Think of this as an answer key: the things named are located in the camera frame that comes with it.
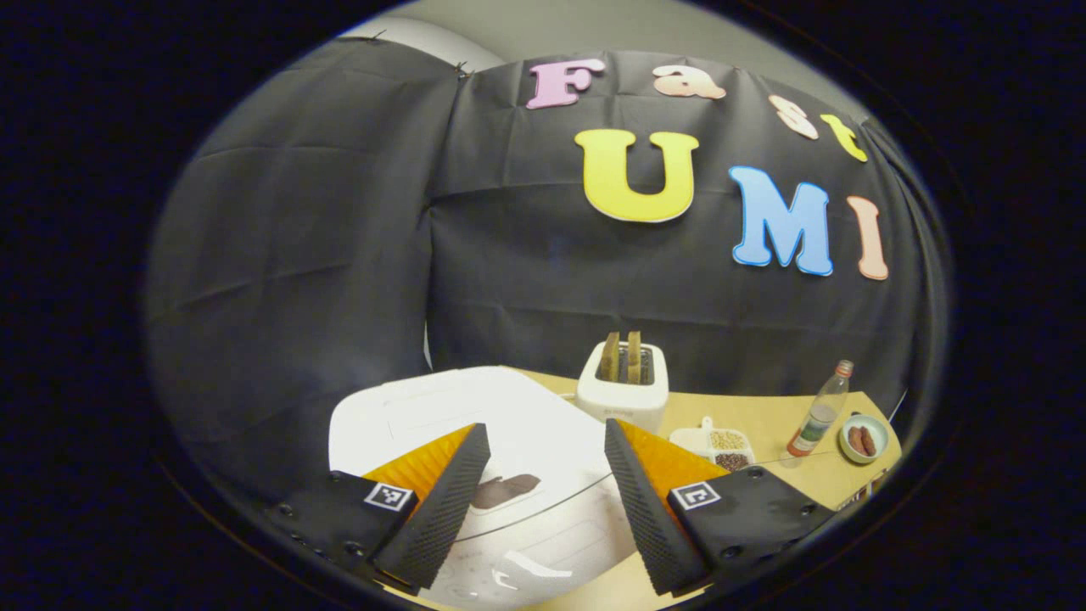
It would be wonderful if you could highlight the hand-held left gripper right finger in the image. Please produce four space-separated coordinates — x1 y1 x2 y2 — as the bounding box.
604 418 841 597

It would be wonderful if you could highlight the clear bottle orange label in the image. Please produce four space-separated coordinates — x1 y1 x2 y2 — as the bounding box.
787 360 854 457

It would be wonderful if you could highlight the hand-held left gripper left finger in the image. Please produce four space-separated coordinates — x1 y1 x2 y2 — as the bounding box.
270 423 492 593

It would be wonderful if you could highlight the white rice cooker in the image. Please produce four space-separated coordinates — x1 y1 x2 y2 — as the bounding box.
328 367 639 610

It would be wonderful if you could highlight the white divided grain dish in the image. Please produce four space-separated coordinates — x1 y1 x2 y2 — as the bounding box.
670 416 756 474

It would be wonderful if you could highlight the white toaster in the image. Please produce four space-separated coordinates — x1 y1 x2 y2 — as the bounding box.
576 341 669 436

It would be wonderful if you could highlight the pale green plate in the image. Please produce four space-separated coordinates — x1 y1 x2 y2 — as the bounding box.
840 413 890 464

